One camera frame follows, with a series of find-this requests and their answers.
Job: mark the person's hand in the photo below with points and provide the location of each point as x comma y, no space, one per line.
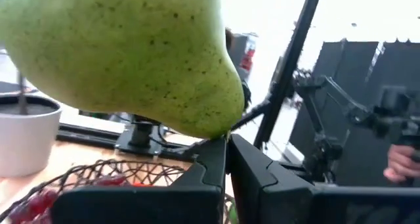
398,165

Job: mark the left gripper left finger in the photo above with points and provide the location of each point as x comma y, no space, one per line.
138,207

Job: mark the large black partition panel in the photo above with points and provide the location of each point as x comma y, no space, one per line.
344,63

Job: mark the green speckled pear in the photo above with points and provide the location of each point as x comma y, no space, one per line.
115,53

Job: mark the dark red grape bunch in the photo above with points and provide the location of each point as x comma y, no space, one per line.
36,204

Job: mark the potted green plant white pot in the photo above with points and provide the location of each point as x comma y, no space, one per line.
29,142

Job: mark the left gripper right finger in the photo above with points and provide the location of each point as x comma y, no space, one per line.
328,207

